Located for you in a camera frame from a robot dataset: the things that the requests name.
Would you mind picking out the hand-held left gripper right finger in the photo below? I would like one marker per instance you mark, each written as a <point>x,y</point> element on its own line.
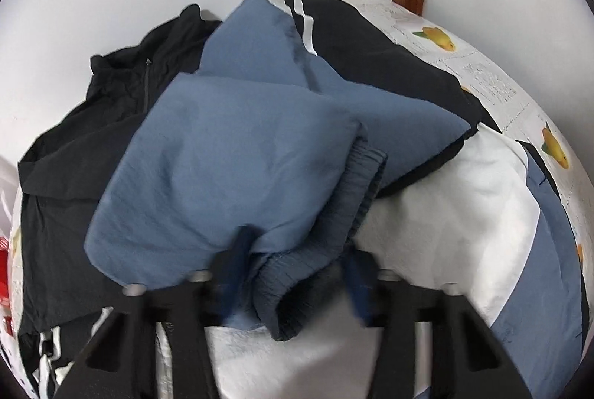
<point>359,287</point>

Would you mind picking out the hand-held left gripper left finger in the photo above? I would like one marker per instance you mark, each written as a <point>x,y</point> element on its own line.
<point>237,262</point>

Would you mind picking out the black blue white jacket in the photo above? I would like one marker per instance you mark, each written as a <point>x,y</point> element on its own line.
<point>222,148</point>

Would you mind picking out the fruit print tablecloth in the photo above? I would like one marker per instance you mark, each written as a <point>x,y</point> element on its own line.
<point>492,78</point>

